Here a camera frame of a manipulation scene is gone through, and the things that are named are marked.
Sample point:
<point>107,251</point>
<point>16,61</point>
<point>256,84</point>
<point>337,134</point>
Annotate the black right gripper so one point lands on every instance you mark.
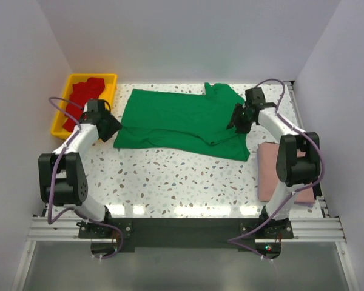
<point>239,127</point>

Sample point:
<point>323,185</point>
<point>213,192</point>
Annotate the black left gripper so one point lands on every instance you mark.
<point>114,126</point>

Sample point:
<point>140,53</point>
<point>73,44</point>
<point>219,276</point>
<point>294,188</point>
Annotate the green t shirt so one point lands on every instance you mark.
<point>189,122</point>

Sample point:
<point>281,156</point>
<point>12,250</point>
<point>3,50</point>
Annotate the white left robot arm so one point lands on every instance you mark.
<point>62,179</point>

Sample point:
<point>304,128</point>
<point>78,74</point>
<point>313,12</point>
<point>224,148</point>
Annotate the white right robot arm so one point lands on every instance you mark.
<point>298,166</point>

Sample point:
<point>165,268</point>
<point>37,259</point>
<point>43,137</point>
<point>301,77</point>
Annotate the red t shirt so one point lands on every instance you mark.
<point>83,92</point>

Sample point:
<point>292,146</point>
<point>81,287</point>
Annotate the yellow plastic bin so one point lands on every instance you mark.
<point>62,125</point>

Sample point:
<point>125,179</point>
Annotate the pink folded t shirt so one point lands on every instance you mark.
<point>267,177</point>

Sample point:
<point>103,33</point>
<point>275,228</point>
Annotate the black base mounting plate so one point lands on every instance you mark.
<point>129,234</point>

